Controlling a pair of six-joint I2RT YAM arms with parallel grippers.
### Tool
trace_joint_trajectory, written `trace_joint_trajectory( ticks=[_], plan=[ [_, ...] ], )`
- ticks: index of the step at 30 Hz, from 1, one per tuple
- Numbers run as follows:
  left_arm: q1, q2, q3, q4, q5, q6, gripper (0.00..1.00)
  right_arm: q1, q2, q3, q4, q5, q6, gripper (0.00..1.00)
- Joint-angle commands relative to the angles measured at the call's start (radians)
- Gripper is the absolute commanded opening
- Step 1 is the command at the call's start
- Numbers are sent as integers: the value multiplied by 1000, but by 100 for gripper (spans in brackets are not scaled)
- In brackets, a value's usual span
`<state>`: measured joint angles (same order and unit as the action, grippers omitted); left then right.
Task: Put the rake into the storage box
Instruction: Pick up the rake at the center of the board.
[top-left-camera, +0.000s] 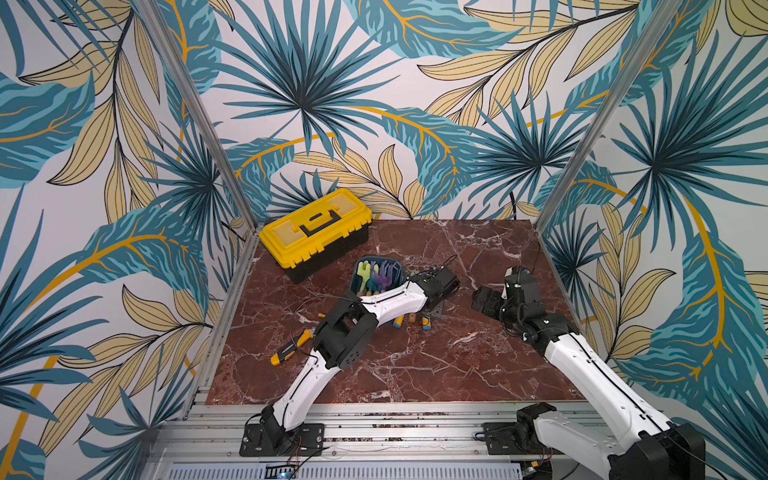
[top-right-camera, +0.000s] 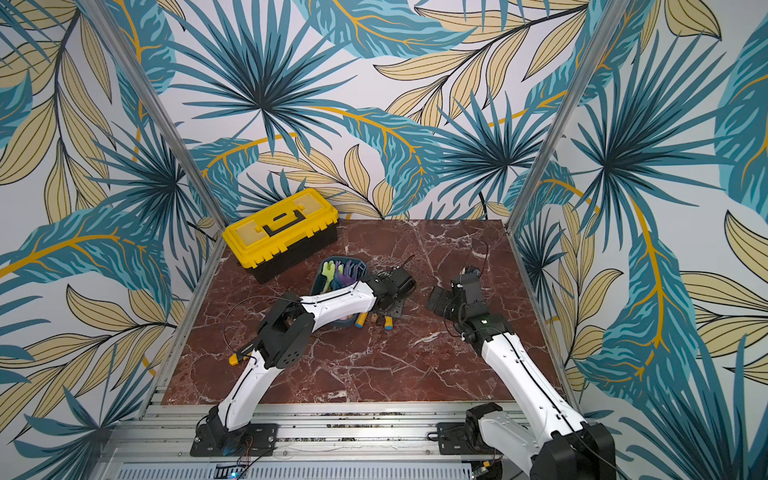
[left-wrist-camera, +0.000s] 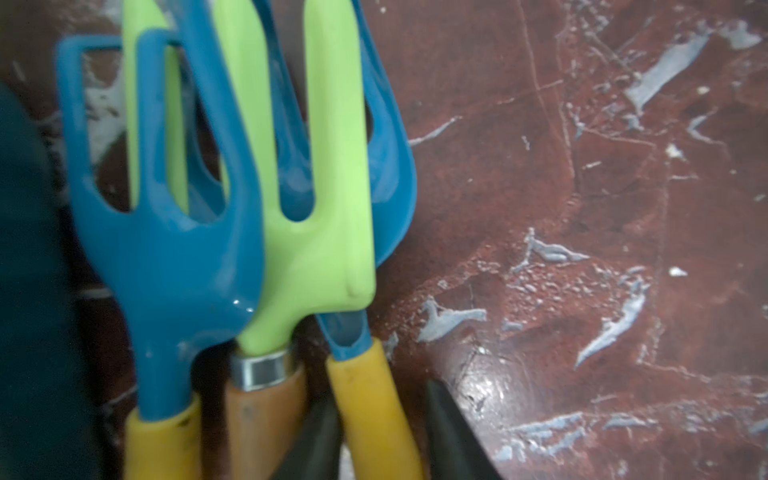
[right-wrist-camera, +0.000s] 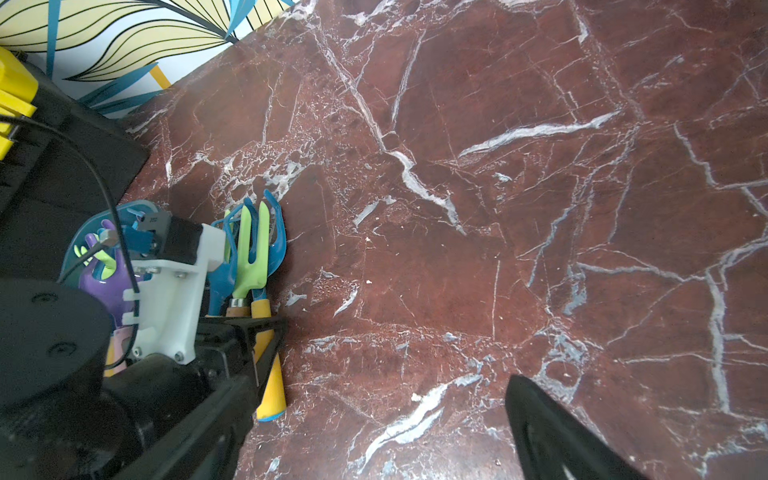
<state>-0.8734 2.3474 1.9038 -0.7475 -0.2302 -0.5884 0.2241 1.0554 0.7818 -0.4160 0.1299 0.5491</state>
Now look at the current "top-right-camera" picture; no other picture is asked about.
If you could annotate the yellow handled pliers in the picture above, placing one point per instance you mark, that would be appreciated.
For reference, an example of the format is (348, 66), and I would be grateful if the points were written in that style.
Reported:
(242, 355)

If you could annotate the purple rake pink handle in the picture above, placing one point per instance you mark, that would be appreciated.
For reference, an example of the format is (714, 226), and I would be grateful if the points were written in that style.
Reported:
(344, 277)

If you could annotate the yellow black toolbox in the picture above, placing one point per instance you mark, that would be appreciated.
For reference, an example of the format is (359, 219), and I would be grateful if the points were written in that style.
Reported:
(262, 236)

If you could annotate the teal plastic storage box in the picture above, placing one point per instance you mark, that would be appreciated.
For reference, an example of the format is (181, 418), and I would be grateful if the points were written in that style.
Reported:
(319, 281)

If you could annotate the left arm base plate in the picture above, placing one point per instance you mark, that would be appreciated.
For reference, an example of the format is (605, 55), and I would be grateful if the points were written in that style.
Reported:
(251, 440)

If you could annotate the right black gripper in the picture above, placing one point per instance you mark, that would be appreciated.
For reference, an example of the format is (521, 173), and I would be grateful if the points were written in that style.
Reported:
(444, 300)

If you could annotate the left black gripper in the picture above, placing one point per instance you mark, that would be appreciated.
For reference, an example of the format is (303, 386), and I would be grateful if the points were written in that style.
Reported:
(398, 311)

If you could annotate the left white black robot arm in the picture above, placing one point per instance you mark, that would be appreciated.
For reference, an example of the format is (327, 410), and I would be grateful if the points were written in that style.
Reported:
(284, 335)

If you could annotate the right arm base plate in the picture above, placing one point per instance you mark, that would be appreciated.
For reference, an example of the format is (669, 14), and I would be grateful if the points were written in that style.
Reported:
(455, 438)

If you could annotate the green rake wooden handle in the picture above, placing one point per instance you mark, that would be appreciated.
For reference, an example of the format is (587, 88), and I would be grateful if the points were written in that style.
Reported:
(328, 273)

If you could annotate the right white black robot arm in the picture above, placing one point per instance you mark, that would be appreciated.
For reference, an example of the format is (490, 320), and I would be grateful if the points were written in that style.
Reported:
(556, 442)

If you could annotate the aluminium rail frame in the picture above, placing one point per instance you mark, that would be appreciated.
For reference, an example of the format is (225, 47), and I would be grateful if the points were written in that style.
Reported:
(388, 440)

